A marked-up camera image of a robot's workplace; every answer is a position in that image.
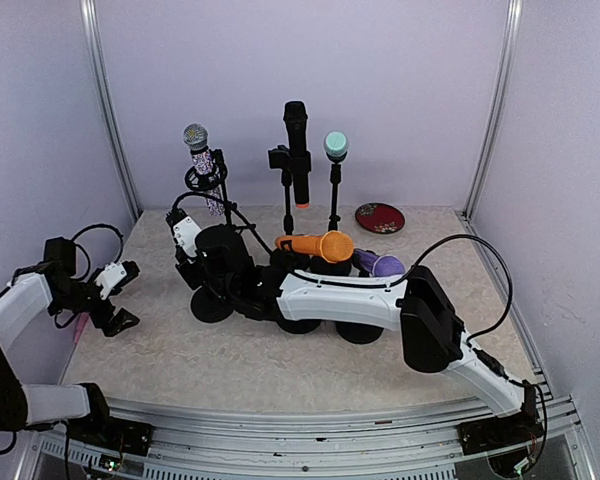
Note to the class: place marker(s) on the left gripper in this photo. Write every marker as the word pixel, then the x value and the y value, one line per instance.
pixel 114 325

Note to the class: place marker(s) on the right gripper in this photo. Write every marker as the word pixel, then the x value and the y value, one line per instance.
pixel 188 278

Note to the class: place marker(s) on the black short stand orange mic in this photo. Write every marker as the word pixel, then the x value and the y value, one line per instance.
pixel 296 315

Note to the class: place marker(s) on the black short stand purple mic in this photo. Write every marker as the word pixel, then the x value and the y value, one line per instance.
pixel 358 334

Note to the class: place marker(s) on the purple microphone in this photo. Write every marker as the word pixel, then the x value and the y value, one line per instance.
pixel 370 264

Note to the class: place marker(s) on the pink microphone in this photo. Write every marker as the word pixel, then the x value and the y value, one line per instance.
pixel 80 325

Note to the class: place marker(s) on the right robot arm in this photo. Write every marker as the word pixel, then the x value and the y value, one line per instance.
pixel 216 264

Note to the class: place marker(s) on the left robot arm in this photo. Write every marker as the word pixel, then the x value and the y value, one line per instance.
pixel 49 288

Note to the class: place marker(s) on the black tripod microphone stand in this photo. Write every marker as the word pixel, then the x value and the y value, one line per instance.
pixel 208 176

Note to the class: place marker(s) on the black tall round-base stand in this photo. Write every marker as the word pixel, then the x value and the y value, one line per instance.
pixel 286 200

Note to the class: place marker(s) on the rhinestone silver-head microphone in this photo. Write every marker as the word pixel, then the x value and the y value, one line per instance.
pixel 195 137

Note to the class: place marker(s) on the teal head microphone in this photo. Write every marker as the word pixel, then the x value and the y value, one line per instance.
pixel 336 146

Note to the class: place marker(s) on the black microphone orange end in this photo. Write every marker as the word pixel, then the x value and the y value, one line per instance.
pixel 295 118

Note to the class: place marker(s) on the red floral plate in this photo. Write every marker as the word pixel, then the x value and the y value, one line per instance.
pixel 379 218

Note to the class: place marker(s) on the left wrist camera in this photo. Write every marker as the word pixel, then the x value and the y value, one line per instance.
pixel 109 281

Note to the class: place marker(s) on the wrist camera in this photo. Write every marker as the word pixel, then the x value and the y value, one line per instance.
pixel 109 281
pixel 184 231

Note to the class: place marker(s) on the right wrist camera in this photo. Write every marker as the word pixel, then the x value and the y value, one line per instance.
pixel 184 231

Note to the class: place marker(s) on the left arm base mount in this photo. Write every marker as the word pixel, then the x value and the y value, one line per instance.
pixel 121 435

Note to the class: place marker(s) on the aluminium front rail frame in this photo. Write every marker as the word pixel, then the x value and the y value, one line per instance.
pixel 419 442

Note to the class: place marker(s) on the left aluminium corner post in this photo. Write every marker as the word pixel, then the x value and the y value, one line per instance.
pixel 88 10

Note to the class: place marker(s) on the aluminium corner post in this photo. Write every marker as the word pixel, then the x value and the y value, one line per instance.
pixel 88 10
pixel 497 107

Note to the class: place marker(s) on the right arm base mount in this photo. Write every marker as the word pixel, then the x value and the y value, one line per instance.
pixel 495 433

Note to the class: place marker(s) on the right aluminium corner post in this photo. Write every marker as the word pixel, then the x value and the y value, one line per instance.
pixel 497 107

